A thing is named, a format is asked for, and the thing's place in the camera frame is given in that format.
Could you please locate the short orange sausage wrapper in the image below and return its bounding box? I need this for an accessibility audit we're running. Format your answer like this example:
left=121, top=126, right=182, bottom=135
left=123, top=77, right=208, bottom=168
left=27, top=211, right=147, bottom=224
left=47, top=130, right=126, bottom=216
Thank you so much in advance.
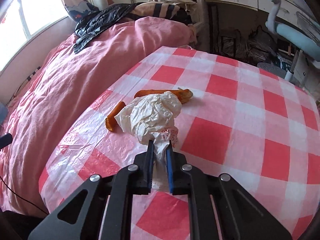
left=105, top=101, right=126, bottom=132

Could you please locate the white paper bag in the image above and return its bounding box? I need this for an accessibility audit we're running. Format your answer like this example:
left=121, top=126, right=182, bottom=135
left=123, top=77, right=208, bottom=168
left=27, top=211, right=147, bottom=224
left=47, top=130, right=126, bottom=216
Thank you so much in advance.
left=114, top=90, right=183, bottom=170

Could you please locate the pink duvet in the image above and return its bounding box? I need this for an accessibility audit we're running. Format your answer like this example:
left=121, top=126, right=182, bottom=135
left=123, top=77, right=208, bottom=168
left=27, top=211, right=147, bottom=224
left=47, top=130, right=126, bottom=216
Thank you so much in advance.
left=1, top=17, right=195, bottom=217

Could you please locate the red white checkered tablecloth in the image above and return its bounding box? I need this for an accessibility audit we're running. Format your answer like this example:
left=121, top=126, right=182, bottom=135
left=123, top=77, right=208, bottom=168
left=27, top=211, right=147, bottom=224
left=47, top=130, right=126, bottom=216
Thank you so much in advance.
left=39, top=47, right=319, bottom=239

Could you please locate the window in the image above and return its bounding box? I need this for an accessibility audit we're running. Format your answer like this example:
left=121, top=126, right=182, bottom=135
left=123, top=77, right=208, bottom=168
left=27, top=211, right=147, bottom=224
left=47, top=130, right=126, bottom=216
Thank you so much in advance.
left=1, top=0, right=67, bottom=69

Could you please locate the black puffer jacket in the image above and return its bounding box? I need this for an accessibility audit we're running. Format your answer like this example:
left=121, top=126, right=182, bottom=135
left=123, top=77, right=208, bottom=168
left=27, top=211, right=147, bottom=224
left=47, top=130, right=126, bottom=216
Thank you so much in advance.
left=73, top=3, right=140, bottom=54

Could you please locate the grey blue desk chair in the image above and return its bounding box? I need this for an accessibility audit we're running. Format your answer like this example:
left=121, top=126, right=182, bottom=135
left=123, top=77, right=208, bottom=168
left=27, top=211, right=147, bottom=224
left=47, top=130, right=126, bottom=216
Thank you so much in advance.
left=265, top=0, right=319, bottom=82

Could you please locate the striped beige pillow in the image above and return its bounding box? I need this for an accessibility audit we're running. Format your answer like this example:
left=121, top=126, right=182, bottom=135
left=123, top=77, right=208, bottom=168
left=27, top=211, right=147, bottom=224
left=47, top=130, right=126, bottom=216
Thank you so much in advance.
left=126, top=2, right=193, bottom=25

